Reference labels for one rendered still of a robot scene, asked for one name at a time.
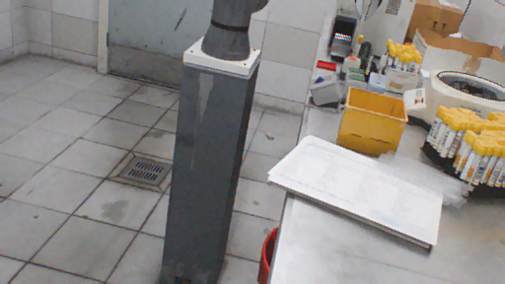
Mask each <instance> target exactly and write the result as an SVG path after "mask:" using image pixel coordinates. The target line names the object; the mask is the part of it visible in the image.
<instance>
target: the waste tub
mask: <svg viewBox="0 0 505 284"><path fill-rule="evenodd" d="M406 123H407V111H406V106H405V100H402V99H399V98H396V97H388V96H385V95H382V94H379V93H372V92H369V91H366V90H362V89H356V88H353V87H349V89H348V93H347V97H346V103H345V106H344V110H343V112H342V118H341V121H340V123H339V127H338V131H337V139H336V143H335V145H336V146H340V147H342V148H345V149H348V150H354V151H357V152H360V153H363V154H369V155H372V156H375V157H379V156H380V154H387V152H388V151H389V150H393V151H395V152H397V148H398V146H399V141H400V138H401V137H402V134H403V130H404V128H405V126H406Z"/></svg>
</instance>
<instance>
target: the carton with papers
mask: <svg viewBox="0 0 505 284"><path fill-rule="evenodd" d="M412 44H415V46H416V49H415V50H417V51H418V52H420V56H421V57H423V58H422V62H421V64H420V67H419V69H418V71H417V72H418V73H419V71H420V69H423V70H427V71H430V72H432V71H433V70H435V69H443V70H448V71H453V72H464V73H468V74H471V75H473V76H479V77H482V78H484V79H486V80H490V81H493V82H495V83H497V84H502V85H503V86H505V55H504V56H502V49H501V48H500V47H498V46H495V45H494V46H492V45H489V44H487V43H486V42H473V41H470V40H468V39H465V38H461V37H455V36H451V35H448V36H447V37H446V38H441V35H439V34H436V33H434V32H430V31H423V30H419V29H416V35H415V37H414V40H413V42H412Z"/></svg>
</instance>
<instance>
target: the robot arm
mask: <svg viewBox="0 0 505 284"><path fill-rule="evenodd" d="M364 1H365V0H354V3H355V12H356V16H357V18H358V21H360V19H361V17H362V10H363V2H364ZM268 2H269V0H214V2H213V7H212V13H211V19H210V27H209V28H208V30H207V31H206V35H205V36H204V38H203V40H202V44H201V48H200V49H201V51H202V52H203V53H204V54H206V55H209V56H211V57H213V58H216V59H219V60H227V61H244V60H248V59H249V58H250V55H251V45H250V39H249V27H250V23H251V18H252V14H253V13H256V12H258V11H261V10H262V9H263V8H264V7H265V6H266V5H267V4H268ZM382 2H383V0H371V4H370V6H368V11H367V14H366V17H365V20H364V22H367V20H368V19H370V18H371V16H372V15H374V13H375V11H376V10H377V9H378V8H379V6H380V5H381V3H382Z"/></svg>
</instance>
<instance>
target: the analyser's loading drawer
mask: <svg viewBox="0 0 505 284"><path fill-rule="evenodd" d="M350 50H351V47H350V36H348V35H338V34H335V35H334V36H333V37H332V46H331V52H330V54H331V55H339V56H342V57H346V58H348V56H350Z"/></svg>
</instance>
